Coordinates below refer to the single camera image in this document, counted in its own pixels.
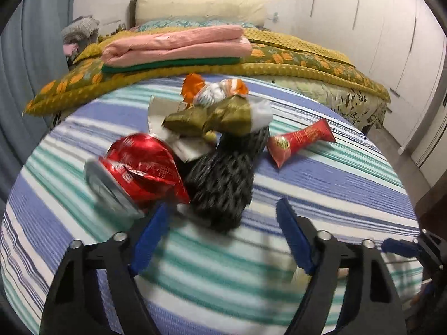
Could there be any blue grey curtain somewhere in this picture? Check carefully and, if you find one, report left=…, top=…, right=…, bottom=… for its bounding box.
left=0, top=0, right=79, bottom=197

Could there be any pale floral bed sheet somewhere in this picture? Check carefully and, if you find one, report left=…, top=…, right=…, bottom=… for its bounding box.
left=272, top=76, right=389, bottom=130

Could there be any orange floral quilt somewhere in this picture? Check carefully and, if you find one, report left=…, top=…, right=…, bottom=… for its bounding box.
left=22, top=43, right=391, bottom=118

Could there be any crushed red can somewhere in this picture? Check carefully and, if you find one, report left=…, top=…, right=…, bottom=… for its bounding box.
left=83, top=132, right=191, bottom=219

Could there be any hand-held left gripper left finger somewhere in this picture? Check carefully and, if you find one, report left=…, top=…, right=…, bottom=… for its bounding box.
left=40, top=200, right=172, bottom=335

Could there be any white wardrobe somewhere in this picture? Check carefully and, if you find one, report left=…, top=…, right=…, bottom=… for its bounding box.
left=296, top=0, right=447, bottom=148

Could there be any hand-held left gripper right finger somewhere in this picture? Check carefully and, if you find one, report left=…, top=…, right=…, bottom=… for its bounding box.
left=275, top=198, right=408, bottom=335

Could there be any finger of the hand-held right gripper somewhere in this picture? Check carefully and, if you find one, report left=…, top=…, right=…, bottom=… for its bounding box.
left=380, top=238, right=425, bottom=259
left=420, top=278, right=438, bottom=300

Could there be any white paper packaging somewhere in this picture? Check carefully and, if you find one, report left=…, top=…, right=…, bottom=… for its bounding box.
left=146, top=95, right=218, bottom=163

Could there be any grey pile of clothes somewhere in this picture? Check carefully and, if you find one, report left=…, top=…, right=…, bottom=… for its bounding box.
left=61, top=15, right=100, bottom=41

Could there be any cream pillow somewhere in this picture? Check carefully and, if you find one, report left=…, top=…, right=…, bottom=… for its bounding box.
left=134, top=0, right=268, bottom=27

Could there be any green folded cloth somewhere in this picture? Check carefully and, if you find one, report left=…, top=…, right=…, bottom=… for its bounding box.
left=101, top=55, right=242, bottom=75

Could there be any orange and white plastic bag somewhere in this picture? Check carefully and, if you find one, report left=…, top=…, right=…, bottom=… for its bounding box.
left=179, top=73, right=249, bottom=109

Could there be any striped tablecloth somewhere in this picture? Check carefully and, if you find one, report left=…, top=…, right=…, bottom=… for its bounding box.
left=0, top=73, right=425, bottom=335

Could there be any black foam net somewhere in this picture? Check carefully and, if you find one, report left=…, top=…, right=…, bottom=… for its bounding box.
left=183, top=125, right=272, bottom=235

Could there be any red snack packet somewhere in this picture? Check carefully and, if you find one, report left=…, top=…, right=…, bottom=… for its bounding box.
left=267, top=118, right=337, bottom=169

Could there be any gold foil wrapper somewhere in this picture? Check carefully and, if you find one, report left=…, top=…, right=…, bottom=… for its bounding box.
left=162, top=95, right=273, bottom=137

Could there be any pink folded cloth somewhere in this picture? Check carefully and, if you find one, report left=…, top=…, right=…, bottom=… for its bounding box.
left=101, top=24, right=253, bottom=68

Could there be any dark wooden panel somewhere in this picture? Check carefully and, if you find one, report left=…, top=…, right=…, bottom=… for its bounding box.
left=417, top=167, right=447, bottom=233

